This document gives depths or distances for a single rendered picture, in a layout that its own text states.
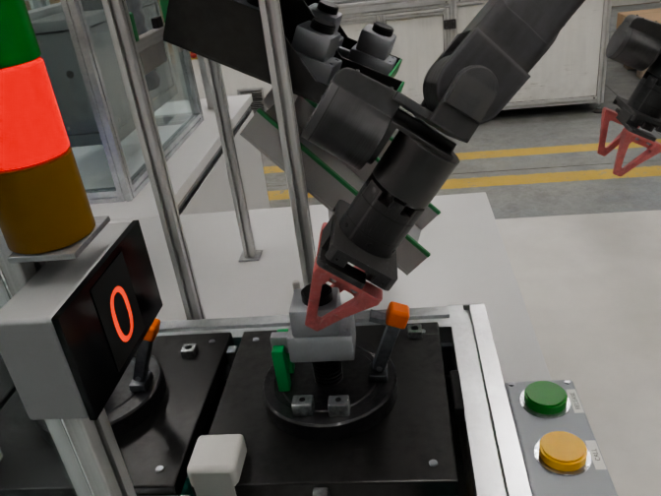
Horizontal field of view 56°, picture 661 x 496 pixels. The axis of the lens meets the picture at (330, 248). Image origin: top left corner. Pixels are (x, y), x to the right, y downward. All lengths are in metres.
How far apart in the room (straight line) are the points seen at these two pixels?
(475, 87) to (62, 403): 0.36
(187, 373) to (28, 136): 0.44
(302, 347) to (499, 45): 0.32
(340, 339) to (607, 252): 0.65
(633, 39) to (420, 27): 3.57
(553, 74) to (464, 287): 3.80
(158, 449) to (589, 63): 4.40
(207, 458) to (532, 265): 0.68
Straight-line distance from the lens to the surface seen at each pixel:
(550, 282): 1.06
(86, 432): 0.48
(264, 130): 0.79
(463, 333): 0.76
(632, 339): 0.95
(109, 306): 0.41
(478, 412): 0.66
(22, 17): 0.37
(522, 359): 0.89
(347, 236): 0.55
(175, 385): 0.74
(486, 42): 0.52
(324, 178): 0.79
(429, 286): 1.04
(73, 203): 0.38
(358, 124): 0.51
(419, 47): 4.62
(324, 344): 0.61
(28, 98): 0.36
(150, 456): 0.66
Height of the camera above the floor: 1.41
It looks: 27 degrees down
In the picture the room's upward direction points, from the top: 8 degrees counter-clockwise
